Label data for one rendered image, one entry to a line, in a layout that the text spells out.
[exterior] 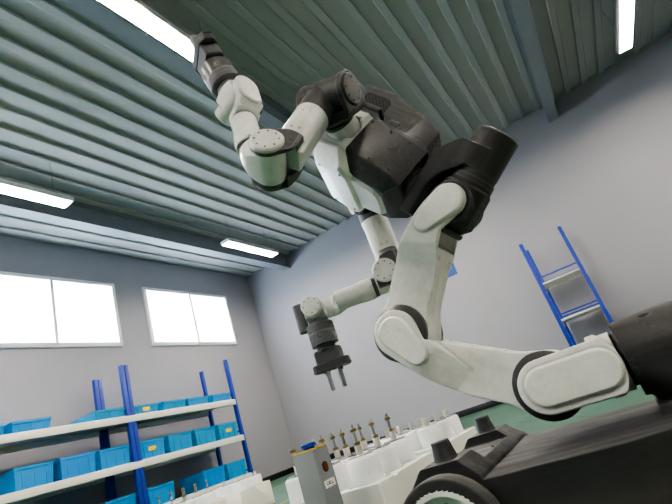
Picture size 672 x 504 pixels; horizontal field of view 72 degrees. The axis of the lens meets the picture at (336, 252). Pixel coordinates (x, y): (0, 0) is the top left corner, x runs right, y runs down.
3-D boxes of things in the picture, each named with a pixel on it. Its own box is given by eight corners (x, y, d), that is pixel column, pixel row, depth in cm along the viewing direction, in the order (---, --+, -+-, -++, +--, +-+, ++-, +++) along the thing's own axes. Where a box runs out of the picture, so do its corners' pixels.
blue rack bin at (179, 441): (146, 462, 604) (143, 446, 611) (170, 456, 636) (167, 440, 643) (170, 452, 583) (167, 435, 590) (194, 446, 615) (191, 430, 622)
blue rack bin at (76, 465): (36, 491, 488) (34, 470, 496) (72, 481, 520) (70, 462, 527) (61, 480, 467) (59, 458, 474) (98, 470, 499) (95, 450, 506)
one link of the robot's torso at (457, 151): (524, 152, 120) (465, 129, 129) (514, 133, 109) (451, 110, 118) (468, 246, 123) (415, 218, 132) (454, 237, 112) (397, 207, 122)
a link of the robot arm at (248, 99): (218, 98, 122) (225, 128, 114) (234, 70, 118) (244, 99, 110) (239, 108, 126) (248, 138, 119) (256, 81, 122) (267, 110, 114)
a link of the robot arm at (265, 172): (232, 144, 119) (246, 195, 107) (226, 109, 110) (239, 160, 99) (273, 137, 121) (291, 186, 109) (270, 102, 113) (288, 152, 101)
